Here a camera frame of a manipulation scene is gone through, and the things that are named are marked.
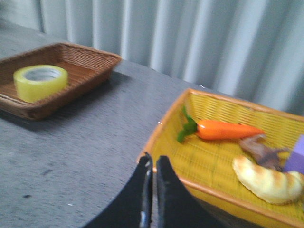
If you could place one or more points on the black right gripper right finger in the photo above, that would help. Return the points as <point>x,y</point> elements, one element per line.
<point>177,208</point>

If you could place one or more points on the brown toy figure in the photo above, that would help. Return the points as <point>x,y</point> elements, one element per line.
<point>265,156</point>

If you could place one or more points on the orange toy carrot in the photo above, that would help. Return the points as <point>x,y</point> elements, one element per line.
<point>215,130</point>

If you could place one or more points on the purple block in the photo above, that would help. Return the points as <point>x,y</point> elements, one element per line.
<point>295,162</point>

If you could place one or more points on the toy croissant bread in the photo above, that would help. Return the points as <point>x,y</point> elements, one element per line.
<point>269,185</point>

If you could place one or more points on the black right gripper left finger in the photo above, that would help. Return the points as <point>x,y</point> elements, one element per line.
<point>132,207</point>

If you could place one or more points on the brown wicker basket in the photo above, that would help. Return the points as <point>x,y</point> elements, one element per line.
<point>87,68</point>

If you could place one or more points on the yellow tape roll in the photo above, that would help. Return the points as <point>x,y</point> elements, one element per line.
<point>34,83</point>

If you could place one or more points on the yellow woven basket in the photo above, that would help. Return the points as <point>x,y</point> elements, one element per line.
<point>205,167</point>

